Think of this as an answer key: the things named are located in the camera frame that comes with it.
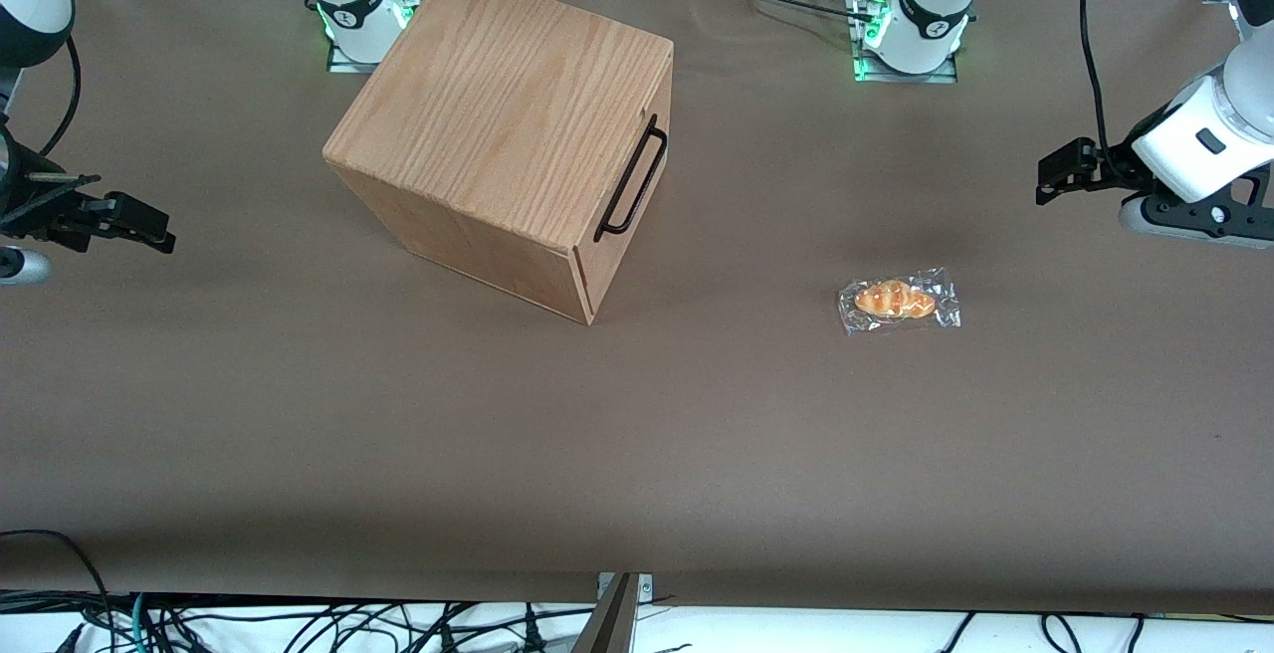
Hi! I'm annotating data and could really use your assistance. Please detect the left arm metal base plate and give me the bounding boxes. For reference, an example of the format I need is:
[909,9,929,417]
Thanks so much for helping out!
[852,54,959,85]

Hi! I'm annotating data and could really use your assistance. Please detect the brown slanted bar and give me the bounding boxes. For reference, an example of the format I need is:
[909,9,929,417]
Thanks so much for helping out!
[570,573,640,653]

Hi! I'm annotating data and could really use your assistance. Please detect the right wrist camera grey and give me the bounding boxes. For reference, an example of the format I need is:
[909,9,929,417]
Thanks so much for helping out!
[0,246,52,286]

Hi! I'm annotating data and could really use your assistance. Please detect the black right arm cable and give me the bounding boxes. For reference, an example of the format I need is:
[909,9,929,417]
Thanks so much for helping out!
[38,34,83,158]

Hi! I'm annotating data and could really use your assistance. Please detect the wooden drawer with black handle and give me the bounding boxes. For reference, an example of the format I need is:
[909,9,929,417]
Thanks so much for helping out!
[575,54,675,288]

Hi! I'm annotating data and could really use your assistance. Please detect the wooden drawer cabinet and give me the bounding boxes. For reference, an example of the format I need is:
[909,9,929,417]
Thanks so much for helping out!
[322,0,675,326]

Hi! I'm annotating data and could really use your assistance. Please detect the metal table edge bracket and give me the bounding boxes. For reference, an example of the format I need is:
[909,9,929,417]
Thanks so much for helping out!
[597,573,654,606]

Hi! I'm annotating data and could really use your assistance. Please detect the bread roll in clear wrapper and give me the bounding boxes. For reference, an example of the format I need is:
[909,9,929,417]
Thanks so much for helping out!
[837,267,962,337]

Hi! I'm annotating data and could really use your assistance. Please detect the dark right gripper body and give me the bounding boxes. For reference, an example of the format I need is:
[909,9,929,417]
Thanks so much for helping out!
[0,123,73,238]

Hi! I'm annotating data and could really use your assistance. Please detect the black looped floor cable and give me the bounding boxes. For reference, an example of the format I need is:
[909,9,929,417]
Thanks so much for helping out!
[0,530,112,653]

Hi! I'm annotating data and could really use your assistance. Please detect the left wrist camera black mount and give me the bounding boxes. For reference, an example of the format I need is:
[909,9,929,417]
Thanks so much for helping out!
[1118,170,1274,249]

